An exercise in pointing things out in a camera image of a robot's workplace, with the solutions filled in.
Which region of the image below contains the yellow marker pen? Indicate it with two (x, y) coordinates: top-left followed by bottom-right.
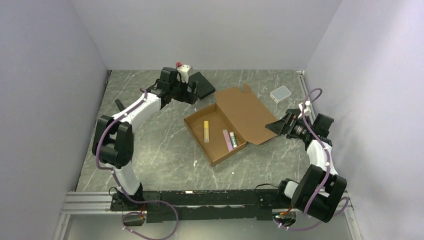
(203, 120), (210, 143)

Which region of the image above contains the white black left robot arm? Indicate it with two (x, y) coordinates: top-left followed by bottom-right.
(92, 64), (198, 210)

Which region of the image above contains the small black box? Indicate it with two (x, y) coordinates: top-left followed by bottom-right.
(188, 71), (216, 100)

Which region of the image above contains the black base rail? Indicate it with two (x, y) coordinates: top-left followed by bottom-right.
(110, 188), (291, 223)

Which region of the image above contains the green white glue stick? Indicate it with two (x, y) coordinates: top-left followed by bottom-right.
(229, 132), (238, 149)

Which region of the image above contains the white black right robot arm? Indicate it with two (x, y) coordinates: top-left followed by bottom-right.
(265, 108), (347, 223)

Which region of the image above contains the brown cardboard box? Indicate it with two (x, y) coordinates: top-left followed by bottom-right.
(184, 84), (277, 167)

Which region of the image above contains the white translucent plastic case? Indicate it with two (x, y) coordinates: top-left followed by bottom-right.
(269, 85), (292, 104)

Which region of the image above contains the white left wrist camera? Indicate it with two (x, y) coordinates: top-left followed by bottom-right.
(175, 61), (194, 83)

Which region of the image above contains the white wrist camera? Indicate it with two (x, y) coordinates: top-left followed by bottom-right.
(175, 61), (194, 83)
(298, 100), (312, 119)

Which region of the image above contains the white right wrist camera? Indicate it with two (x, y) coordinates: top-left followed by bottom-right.
(298, 100), (312, 119)

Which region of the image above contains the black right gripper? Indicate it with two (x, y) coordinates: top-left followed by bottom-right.
(265, 111), (313, 140)

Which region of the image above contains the aluminium frame rail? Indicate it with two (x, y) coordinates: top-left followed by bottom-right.
(59, 188), (354, 216)

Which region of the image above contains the pink pen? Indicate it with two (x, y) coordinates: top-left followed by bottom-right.
(222, 129), (234, 152)

